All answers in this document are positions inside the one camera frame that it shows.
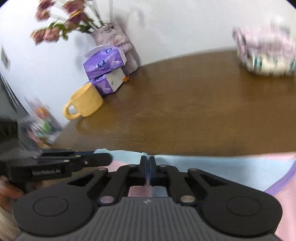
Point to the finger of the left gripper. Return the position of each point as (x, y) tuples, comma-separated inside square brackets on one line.
[(72, 163), (64, 152)]

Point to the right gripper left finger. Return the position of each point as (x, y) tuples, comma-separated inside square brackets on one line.
[(65, 207)]

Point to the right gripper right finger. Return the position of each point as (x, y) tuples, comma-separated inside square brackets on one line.
[(228, 207)]

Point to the pink blue mesh vest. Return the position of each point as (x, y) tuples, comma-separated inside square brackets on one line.
[(273, 173)]

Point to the person's left hand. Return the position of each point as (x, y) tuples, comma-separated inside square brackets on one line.
[(10, 193)]

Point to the cluttered shelf items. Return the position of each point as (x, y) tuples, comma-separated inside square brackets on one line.
[(42, 128)]

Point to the yellow ceramic mug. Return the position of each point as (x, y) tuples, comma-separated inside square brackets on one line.
[(84, 102)]

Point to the grey metal cabinet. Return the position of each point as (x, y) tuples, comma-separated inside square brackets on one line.
[(10, 106)]

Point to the lower purple tissue pack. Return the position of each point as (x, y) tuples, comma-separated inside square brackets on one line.
[(109, 82)]

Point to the purple tissue pack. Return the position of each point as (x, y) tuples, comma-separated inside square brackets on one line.
[(109, 82), (102, 60)]

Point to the upper purple tissue pack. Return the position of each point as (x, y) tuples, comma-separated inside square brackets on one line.
[(102, 60)]

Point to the purple textured vase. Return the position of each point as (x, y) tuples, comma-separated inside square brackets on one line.
[(112, 34)]

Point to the dried pink rose bouquet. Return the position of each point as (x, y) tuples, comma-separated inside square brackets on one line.
[(67, 16)]

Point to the folded green flower garment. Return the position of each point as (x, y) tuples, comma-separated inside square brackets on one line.
[(267, 65)]

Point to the folded pink floral garment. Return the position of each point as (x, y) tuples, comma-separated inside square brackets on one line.
[(273, 40)]

